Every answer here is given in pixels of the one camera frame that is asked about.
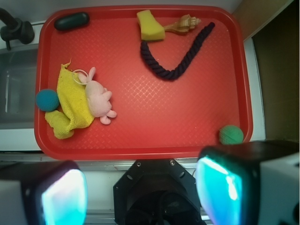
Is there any metal sink basin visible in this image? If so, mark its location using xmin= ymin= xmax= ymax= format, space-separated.
xmin=0 ymin=44 xmax=38 ymax=129

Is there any pink plush bunny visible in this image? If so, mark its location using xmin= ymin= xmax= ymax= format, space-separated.
xmin=72 ymin=67 xmax=117 ymax=125

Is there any dark green oval stone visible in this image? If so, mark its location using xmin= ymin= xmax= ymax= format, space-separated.
xmin=54 ymin=12 xmax=90 ymax=31

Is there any black faucet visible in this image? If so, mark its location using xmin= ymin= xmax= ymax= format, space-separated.
xmin=0 ymin=8 xmax=35 ymax=51

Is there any dark purple rope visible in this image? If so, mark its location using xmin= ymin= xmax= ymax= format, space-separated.
xmin=140 ymin=22 xmax=216 ymax=81

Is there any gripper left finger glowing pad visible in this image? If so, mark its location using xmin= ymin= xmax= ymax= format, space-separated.
xmin=0 ymin=161 xmax=88 ymax=225

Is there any green foam ball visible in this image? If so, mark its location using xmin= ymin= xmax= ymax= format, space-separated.
xmin=219 ymin=125 xmax=244 ymax=145

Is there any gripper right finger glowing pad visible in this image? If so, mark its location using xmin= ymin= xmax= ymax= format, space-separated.
xmin=195 ymin=140 xmax=300 ymax=225

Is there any yellow cloth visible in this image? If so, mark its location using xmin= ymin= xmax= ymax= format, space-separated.
xmin=45 ymin=62 xmax=94 ymax=139

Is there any blue foam ball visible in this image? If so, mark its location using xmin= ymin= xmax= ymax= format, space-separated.
xmin=35 ymin=89 xmax=60 ymax=112

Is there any tan conch shell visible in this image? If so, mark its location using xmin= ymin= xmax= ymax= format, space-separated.
xmin=164 ymin=14 xmax=201 ymax=35

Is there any red plastic tray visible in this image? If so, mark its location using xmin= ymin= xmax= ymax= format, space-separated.
xmin=34 ymin=6 xmax=253 ymax=160

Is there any yellow sponge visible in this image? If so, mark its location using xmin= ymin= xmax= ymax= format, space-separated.
xmin=136 ymin=10 xmax=165 ymax=41

